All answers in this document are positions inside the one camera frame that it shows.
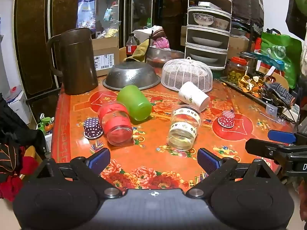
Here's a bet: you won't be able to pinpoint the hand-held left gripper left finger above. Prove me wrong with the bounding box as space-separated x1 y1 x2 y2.
36 148 123 199

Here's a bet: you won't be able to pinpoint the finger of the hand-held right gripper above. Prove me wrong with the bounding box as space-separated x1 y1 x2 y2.
245 138 296 166
268 129 307 147

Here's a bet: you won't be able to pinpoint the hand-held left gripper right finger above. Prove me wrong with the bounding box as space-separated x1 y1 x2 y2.
187 148 274 198

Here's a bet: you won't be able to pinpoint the red taped glass cup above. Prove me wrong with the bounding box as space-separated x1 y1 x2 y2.
97 102 134 146

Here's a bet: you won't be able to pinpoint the clear glass cup with tape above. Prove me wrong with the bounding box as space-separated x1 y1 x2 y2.
167 105 202 151

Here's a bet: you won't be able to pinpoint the green plastic cup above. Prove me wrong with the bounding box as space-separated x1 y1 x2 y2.
116 85 153 122

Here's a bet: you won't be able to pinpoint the white paper cup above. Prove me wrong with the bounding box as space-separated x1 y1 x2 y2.
178 81 211 112

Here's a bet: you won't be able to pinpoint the purple dotted cupcake liner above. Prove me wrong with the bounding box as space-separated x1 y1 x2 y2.
83 117 104 140

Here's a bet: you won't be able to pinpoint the dark striped glove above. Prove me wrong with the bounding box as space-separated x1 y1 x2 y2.
272 82 297 107

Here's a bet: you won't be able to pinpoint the red dotted cupcake liner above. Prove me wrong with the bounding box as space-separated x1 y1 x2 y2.
218 110 236 128

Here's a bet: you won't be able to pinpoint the orange floral tablecloth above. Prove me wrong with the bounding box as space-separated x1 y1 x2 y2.
51 73 294 193

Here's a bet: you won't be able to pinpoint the dried orange peels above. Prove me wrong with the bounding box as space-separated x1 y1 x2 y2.
238 75 266 99

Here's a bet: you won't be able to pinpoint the green toy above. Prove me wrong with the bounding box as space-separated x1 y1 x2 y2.
37 116 55 135

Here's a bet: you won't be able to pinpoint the metal tray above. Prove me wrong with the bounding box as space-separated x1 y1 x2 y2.
219 76 280 109

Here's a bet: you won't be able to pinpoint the red-lidded pickle jar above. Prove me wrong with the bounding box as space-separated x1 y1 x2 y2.
226 57 248 86

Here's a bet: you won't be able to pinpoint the green shopping bag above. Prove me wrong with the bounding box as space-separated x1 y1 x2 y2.
260 28 303 90

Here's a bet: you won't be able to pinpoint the dark red clothing pile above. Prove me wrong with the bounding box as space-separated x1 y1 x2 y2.
0 93 47 202

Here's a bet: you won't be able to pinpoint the metal colander bowl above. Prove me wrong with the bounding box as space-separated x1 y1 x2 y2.
102 61 161 92

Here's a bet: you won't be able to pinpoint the white plastic food cover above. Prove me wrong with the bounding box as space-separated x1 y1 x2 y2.
161 57 213 93

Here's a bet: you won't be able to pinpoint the brown plastic pitcher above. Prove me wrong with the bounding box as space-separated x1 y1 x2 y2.
46 28 99 95

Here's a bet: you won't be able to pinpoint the white carton box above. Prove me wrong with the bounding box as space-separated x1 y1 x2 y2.
4 85 32 125

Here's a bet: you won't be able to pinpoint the cardboard box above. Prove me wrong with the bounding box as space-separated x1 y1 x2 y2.
92 36 120 77

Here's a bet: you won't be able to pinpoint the metal basin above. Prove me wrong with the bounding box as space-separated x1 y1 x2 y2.
145 47 185 68

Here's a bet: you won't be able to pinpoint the yellow-green cloth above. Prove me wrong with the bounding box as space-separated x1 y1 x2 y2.
123 39 150 63

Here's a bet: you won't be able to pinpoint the dark soda bottle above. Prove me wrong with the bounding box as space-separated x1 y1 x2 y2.
126 33 138 58

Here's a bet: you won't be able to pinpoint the white plate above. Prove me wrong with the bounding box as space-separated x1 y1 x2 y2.
191 37 223 48

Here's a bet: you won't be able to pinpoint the pink cloth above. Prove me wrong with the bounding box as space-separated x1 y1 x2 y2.
152 37 170 50

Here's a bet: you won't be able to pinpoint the pink floral bowl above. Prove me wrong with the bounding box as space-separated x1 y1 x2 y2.
213 17 230 30

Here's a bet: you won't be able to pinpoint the grey mesh dish rack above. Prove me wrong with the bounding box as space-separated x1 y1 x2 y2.
184 0 233 70

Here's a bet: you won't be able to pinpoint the black bag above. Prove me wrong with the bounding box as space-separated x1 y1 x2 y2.
231 0 265 30

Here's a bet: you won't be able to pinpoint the blue floral bowl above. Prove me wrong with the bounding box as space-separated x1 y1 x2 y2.
193 13 215 26

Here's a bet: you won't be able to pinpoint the dark wooden cabinet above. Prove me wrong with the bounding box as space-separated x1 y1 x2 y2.
13 0 190 101

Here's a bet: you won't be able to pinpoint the blue plastic snack packet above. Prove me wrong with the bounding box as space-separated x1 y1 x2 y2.
76 0 97 30

